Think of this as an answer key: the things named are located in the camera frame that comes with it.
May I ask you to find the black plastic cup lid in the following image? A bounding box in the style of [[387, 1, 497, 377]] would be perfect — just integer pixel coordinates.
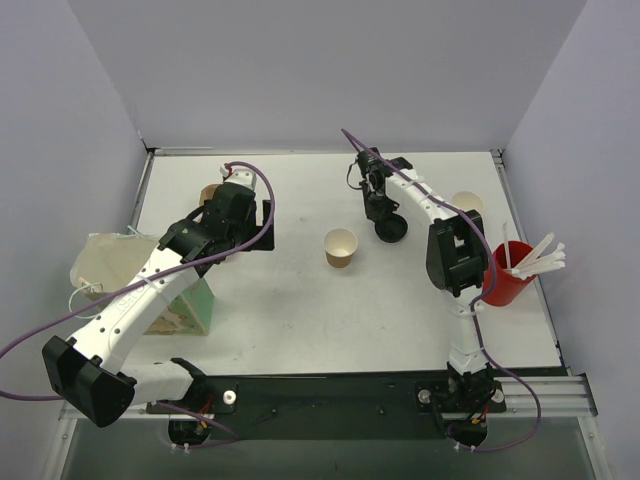
[[374, 215, 408, 243]]

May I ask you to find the brown paper coffee cup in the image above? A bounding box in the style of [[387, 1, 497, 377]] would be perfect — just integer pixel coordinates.
[[323, 228, 359, 268]]

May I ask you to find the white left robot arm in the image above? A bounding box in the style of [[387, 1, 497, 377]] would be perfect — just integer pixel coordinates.
[[42, 161, 275, 427]]

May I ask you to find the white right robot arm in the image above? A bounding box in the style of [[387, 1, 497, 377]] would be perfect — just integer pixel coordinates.
[[354, 149, 489, 376]]

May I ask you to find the green paper takeout bag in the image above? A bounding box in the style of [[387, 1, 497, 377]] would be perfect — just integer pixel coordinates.
[[70, 229, 214, 336]]

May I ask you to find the brown pulp cup carrier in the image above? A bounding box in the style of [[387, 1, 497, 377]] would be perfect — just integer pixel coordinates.
[[199, 184, 219, 206]]

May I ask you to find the stack of brown paper cups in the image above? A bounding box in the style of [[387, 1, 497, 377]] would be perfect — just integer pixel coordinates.
[[451, 191, 484, 215]]

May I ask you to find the red cylindrical straw holder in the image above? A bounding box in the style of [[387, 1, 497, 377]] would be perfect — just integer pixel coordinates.
[[483, 240, 534, 307]]

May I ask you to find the white wrapped straws bundle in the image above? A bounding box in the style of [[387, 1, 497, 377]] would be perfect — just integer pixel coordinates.
[[507, 233, 566, 280]]

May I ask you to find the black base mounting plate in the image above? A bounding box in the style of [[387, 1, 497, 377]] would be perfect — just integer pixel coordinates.
[[147, 371, 506, 442]]

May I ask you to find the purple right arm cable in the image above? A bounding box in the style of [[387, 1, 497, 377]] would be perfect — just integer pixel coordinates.
[[341, 128, 544, 454]]

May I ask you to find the aluminium front rail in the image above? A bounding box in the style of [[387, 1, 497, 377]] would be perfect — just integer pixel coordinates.
[[59, 373, 599, 421]]

